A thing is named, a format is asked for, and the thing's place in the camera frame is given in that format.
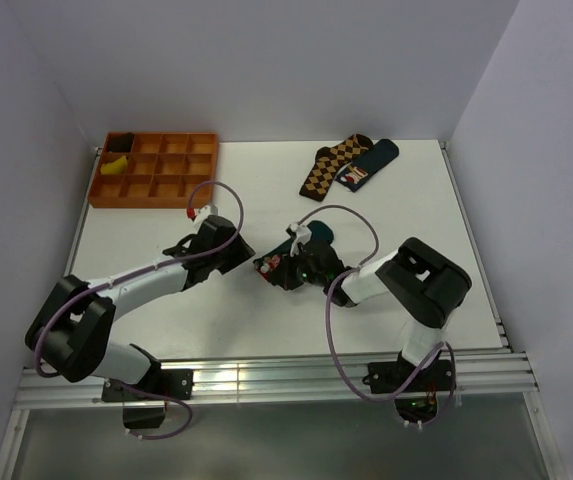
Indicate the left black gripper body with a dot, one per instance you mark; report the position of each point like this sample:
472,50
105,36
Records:
214,260

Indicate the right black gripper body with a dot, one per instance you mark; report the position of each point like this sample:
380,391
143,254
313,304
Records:
307,275

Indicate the green reindeer sock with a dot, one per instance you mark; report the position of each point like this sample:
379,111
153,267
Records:
320,231

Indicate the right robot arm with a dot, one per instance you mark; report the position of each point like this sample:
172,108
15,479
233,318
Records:
425,283

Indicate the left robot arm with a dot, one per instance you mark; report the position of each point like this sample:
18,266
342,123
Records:
72,329

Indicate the navy snowman sock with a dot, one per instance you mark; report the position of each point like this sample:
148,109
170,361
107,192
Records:
360,171

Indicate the orange compartment tray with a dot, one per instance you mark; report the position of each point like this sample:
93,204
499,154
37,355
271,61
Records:
166,170

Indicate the brown argyle sock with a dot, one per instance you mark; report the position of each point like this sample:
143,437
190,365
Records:
329,161

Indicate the rolled yellow sock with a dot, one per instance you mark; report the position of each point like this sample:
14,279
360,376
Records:
115,167

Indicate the rolled black sock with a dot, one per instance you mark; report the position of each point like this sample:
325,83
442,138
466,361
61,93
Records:
119,143

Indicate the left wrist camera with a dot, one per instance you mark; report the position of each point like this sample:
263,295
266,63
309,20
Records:
199,215

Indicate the aluminium front rail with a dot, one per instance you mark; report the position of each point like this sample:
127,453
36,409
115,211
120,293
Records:
281,379

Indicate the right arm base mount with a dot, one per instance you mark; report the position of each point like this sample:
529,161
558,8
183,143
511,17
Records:
419,402

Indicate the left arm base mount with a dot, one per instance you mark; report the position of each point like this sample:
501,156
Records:
146,405

